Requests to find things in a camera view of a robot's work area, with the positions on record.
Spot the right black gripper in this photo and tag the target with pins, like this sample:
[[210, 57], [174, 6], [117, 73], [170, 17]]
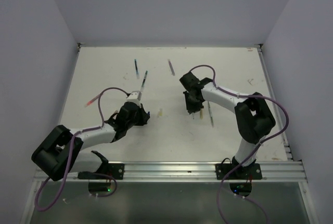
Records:
[[192, 107]]

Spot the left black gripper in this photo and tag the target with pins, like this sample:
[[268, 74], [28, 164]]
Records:
[[144, 116]]

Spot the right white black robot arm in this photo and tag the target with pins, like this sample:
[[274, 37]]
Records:
[[253, 116]]

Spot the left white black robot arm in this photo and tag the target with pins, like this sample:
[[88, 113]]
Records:
[[52, 154]]

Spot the dark green pen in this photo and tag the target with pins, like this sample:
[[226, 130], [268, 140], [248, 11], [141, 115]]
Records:
[[144, 81]]

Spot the purple pen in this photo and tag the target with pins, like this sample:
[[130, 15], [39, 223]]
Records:
[[171, 67]]

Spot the pink red pen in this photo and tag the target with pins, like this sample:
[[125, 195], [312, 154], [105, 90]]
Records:
[[92, 100]]

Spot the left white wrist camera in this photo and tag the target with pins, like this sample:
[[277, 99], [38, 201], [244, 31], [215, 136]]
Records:
[[135, 97]]

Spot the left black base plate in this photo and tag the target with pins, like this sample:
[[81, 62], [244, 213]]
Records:
[[114, 171]]

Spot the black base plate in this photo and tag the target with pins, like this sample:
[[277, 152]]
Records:
[[114, 171], [242, 173]]

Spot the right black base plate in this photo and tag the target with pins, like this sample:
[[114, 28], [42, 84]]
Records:
[[242, 173]]

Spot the right side aluminium rail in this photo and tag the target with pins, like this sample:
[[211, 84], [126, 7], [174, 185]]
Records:
[[282, 118]]

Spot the aluminium rail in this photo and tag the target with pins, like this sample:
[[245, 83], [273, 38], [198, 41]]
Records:
[[282, 118], [272, 171]]

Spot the aluminium front rail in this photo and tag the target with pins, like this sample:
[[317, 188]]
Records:
[[272, 171]]

